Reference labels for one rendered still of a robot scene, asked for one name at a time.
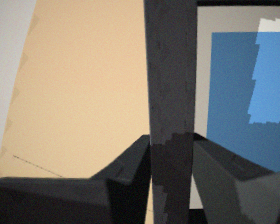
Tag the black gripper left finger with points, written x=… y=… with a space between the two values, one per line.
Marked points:
x=117 y=194

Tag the black picture frame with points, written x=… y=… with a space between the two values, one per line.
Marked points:
x=213 y=68

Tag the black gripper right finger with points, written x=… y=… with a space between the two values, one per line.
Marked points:
x=232 y=189

